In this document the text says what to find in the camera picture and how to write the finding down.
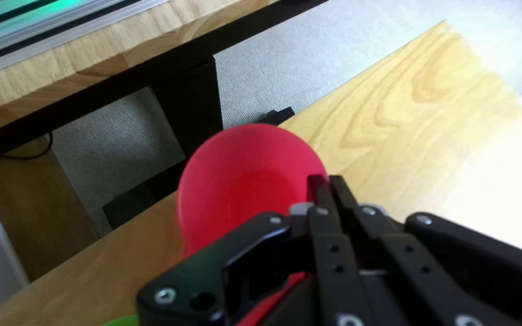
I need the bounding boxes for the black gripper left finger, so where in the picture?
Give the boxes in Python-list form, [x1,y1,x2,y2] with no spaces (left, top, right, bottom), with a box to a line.
[136,175,368,326]

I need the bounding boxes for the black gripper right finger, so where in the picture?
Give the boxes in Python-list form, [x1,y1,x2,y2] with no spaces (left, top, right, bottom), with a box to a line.
[330,176,522,326]

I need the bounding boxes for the pink plastic cup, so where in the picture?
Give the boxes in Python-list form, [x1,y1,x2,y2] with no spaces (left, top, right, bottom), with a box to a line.
[176,124,330,260]

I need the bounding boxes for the small black clamp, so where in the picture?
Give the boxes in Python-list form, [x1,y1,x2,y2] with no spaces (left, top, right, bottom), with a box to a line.
[254,106,298,127]

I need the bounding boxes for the brown wooden panel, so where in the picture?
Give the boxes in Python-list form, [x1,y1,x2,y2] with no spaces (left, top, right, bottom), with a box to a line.
[0,136,100,285]

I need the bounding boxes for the light wood stand board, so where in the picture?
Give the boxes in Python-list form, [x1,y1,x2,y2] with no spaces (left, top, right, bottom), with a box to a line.
[0,0,278,142]

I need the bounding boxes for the thin black cable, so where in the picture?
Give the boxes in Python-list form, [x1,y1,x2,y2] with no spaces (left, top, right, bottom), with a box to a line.
[0,133,55,164]

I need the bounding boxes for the aluminium rail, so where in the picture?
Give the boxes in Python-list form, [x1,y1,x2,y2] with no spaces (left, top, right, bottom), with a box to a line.
[0,0,169,66]

